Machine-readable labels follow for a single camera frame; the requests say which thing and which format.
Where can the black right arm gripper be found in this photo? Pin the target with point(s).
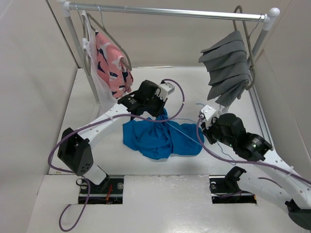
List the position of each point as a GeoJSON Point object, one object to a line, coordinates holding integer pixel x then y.
{"type": "Point", "coordinates": [207, 131]}

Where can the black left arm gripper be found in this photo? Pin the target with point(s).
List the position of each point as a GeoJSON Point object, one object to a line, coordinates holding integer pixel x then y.
{"type": "Point", "coordinates": [162, 104]}

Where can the clear plastic hanger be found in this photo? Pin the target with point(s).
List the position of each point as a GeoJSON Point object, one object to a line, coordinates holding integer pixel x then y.
{"type": "Point", "coordinates": [177, 127]}

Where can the blue t shirt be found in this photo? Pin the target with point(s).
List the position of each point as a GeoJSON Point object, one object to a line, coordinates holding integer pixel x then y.
{"type": "Point", "coordinates": [158, 140]}

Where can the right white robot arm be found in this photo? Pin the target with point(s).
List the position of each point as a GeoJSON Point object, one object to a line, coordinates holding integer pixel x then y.
{"type": "Point", "coordinates": [293, 193]}

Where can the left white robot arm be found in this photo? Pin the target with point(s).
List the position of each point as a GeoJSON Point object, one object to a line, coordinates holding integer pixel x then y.
{"type": "Point", "coordinates": [76, 150]}

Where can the grey right hanger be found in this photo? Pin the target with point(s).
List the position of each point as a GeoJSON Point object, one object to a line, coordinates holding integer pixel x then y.
{"type": "Point", "coordinates": [251, 61]}

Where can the grey hanger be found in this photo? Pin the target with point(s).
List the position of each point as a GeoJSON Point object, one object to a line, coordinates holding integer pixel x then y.
{"type": "Point", "coordinates": [251, 61]}
{"type": "Point", "coordinates": [126, 61]}

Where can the white left hanger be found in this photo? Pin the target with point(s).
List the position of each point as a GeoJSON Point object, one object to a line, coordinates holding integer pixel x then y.
{"type": "Point", "coordinates": [87, 40]}

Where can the grey left hanger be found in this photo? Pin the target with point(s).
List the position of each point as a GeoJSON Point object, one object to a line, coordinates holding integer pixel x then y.
{"type": "Point", "coordinates": [126, 61]}

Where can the pink patterned garment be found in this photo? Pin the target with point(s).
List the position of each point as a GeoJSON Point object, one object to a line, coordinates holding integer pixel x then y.
{"type": "Point", "coordinates": [110, 67]}

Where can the white sheer garment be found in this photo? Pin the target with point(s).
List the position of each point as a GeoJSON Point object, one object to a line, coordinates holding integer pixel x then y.
{"type": "Point", "coordinates": [106, 101]}

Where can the grey hanging garment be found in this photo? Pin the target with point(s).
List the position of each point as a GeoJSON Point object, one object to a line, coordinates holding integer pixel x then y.
{"type": "Point", "coordinates": [226, 63]}

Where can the white clothes rack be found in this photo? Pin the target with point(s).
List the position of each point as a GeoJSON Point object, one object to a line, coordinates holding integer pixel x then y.
{"type": "Point", "coordinates": [157, 40]}

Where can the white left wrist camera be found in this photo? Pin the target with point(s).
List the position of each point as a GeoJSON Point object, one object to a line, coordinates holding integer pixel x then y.
{"type": "Point", "coordinates": [165, 89]}

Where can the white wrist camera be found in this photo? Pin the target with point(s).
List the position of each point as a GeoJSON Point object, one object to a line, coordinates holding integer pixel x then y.
{"type": "Point", "coordinates": [207, 114]}
{"type": "Point", "coordinates": [165, 89]}

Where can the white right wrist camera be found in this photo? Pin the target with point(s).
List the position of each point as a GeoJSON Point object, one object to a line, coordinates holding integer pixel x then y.
{"type": "Point", "coordinates": [207, 114]}

